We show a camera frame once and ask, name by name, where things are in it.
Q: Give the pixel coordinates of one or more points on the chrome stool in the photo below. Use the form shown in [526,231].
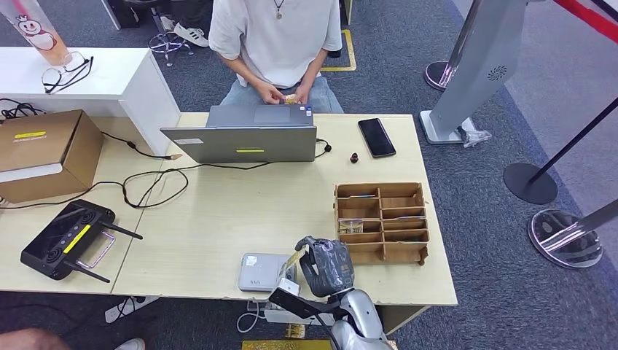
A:
[166,42]

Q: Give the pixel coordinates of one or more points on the black-rimmed eyeglasses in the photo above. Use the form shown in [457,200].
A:
[83,67]

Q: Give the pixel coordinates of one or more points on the grey card reader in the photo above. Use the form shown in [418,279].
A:
[258,273]

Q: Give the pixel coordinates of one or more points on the person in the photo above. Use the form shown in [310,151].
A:
[277,43]

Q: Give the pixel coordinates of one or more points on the grey laptop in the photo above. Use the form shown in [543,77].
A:
[251,142]

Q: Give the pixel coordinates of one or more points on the wooden card organizer box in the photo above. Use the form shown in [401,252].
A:
[403,236]

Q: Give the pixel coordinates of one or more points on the blue-edged card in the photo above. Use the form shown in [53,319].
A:
[363,196]

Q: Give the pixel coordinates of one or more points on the blurred pink object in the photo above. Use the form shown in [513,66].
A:
[29,340]

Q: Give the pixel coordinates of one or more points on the white sneaker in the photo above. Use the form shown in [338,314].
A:
[190,34]
[166,21]

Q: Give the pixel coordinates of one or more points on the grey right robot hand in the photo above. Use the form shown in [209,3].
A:
[328,265]

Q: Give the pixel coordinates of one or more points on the small dark knob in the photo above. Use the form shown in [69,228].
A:
[354,158]

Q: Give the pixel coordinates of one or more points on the orange cup with snowman print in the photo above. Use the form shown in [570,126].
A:
[36,34]

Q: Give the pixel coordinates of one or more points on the white power strip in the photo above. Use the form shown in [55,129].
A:
[294,322]
[116,313]

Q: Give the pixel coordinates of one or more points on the chrome stanchion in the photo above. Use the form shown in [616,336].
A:
[437,75]
[565,239]

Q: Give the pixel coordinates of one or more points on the red barrier belt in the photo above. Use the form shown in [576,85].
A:
[586,17]

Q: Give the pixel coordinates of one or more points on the person's right hand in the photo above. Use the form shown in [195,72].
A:
[270,94]

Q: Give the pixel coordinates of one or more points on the white cabinet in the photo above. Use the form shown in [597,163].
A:
[116,82]

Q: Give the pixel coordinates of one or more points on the black stanchion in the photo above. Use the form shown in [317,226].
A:
[528,183]

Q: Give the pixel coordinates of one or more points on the black smartphone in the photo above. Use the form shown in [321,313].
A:
[376,137]

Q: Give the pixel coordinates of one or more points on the white shoe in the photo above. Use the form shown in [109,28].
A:
[131,345]

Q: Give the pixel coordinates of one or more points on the silver kiosk stand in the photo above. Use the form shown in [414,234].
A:
[483,63]

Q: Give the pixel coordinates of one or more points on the black controller with antennas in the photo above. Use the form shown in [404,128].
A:
[58,241]

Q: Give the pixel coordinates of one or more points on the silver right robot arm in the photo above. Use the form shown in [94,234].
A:
[359,319]

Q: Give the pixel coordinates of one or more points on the brown cardboard box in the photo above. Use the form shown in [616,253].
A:
[38,149]

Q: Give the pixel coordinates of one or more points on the person's left forearm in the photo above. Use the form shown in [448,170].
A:
[315,67]

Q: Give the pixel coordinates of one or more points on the person's left hand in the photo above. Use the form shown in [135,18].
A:
[302,93]

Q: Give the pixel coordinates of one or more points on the clear plastic bag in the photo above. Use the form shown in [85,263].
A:
[473,133]

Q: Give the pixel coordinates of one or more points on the person's right forearm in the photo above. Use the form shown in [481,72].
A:
[239,65]

